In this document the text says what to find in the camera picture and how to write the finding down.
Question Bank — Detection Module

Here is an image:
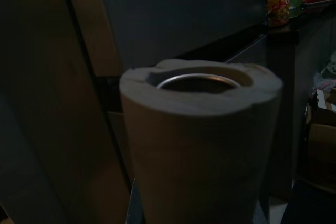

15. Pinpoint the black counter top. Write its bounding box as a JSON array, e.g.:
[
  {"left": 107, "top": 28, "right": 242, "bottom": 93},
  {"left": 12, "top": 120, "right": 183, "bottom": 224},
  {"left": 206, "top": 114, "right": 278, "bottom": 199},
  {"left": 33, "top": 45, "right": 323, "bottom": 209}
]
[{"left": 261, "top": 5, "right": 336, "bottom": 42}]

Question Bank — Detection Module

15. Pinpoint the dark grey refrigerator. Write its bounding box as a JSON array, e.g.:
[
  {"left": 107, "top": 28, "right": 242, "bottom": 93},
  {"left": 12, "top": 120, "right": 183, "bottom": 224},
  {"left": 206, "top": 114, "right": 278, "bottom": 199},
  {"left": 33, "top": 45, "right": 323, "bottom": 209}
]
[{"left": 96, "top": 0, "right": 269, "bottom": 63}]

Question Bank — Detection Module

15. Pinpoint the yellow snack bag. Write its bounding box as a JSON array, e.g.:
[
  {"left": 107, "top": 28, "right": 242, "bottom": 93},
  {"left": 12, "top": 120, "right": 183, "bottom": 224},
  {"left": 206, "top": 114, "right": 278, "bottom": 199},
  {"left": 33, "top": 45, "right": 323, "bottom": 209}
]
[{"left": 267, "top": 0, "right": 292, "bottom": 27}]

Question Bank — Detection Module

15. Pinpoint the broom with white head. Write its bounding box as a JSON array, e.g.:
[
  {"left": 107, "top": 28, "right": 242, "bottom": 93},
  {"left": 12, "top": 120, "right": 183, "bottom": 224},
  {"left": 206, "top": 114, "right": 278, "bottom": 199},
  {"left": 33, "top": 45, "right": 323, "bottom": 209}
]
[{"left": 118, "top": 58, "right": 285, "bottom": 224}]

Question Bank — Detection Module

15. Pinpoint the brown wooden panel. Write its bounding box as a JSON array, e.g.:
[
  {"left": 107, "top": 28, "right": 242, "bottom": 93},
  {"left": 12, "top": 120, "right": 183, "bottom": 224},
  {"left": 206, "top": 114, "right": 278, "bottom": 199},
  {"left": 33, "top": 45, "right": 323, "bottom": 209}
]
[{"left": 0, "top": 0, "right": 133, "bottom": 224}]

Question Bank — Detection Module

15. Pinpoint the green bowl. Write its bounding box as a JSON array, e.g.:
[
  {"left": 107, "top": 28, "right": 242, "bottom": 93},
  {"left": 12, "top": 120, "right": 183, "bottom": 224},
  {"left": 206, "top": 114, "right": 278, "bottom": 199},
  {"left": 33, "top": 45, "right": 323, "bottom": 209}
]
[{"left": 288, "top": 0, "right": 308, "bottom": 19}]

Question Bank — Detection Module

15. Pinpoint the large brown cardboard box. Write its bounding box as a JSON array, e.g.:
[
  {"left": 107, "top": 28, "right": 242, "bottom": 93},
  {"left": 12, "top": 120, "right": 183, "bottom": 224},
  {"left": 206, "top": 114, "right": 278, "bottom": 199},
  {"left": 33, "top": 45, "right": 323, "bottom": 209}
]
[{"left": 304, "top": 87, "right": 336, "bottom": 192}]

